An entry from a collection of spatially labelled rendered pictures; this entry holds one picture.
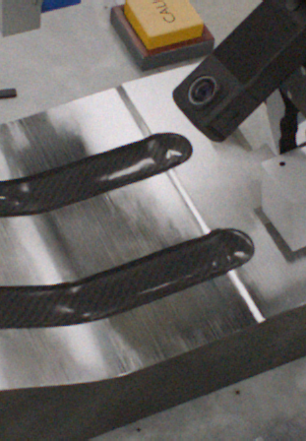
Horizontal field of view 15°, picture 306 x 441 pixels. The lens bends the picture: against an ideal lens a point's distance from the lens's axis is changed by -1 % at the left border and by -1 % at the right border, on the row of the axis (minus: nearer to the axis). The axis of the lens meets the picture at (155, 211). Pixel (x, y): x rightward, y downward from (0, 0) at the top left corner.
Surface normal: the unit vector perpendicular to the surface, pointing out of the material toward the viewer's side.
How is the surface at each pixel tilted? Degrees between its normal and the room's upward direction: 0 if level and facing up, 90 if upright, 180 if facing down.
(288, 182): 11
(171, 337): 3
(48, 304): 23
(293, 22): 38
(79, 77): 0
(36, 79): 0
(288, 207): 97
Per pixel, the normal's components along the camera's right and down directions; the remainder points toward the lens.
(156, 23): 0.08, -0.62
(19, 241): 0.43, -0.68
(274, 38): -0.52, -0.36
